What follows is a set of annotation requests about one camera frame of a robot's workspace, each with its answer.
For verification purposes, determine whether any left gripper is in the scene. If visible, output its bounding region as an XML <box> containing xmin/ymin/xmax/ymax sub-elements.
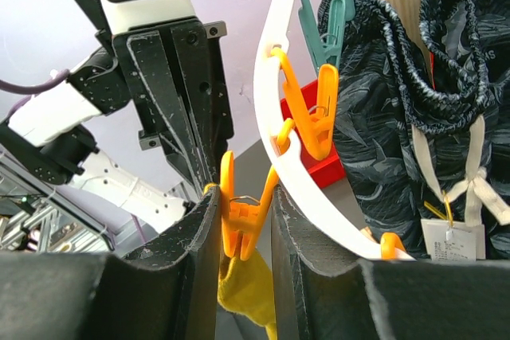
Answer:
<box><xmin>69</xmin><ymin>0</ymin><xmax>233</xmax><ymax>192</ymax></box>

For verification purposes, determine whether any yellow sock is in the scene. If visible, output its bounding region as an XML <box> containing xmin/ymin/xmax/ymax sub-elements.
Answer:
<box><xmin>217</xmin><ymin>251</ymin><xmax>277</xmax><ymax>340</ymax></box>

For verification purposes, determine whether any red plastic tray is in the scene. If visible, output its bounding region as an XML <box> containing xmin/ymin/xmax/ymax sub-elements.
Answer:
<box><xmin>277</xmin><ymin>74</ymin><xmax>345</xmax><ymax>188</ymax></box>

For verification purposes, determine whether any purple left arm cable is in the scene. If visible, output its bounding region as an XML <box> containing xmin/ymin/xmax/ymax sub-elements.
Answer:
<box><xmin>0</xmin><ymin>68</ymin><xmax>71</xmax><ymax>96</ymax></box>

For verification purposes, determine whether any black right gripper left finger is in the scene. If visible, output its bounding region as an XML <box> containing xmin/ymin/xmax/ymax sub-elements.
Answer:
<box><xmin>1</xmin><ymin>187</ymin><xmax>221</xmax><ymax>339</ymax></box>

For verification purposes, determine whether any teal clothes peg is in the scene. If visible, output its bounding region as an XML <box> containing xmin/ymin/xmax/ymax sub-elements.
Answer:
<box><xmin>298</xmin><ymin>0</ymin><xmax>355</xmax><ymax>71</ymax></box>

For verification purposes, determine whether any dark patterned cloth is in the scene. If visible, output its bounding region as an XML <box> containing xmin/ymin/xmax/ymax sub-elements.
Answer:
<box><xmin>334</xmin><ymin>0</ymin><xmax>509</xmax><ymax>260</ymax></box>

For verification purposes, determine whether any orange clothes peg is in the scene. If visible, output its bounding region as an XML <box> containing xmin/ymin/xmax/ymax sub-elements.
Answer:
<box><xmin>380</xmin><ymin>233</ymin><xmax>406</xmax><ymax>260</ymax></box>
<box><xmin>218</xmin><ymin>119</ymin><xmax>296</xmax><ymax>260</ymax></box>
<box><xmin>271</xmin><ymin>47</ymin><xmax>339</xmax><ymax>161</ymax></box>

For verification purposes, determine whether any white round clip hanger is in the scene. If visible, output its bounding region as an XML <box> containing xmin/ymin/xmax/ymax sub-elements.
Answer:
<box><xmin>253</xmin><ymin>0</ymin><xmax>411</xmax><ymax>260</ymax></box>

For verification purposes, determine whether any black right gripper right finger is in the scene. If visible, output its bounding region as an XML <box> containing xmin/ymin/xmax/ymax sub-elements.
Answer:
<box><xmin>271</xmin><ymin>187</ymin><xmax>509</xmax><ymax>339</ymax></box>

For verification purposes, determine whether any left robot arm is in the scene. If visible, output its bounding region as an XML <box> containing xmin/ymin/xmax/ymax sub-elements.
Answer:
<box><xmin>1</xmin><ymin>0</ymin><xmax>233</xmax><ymax>233</ymax></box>

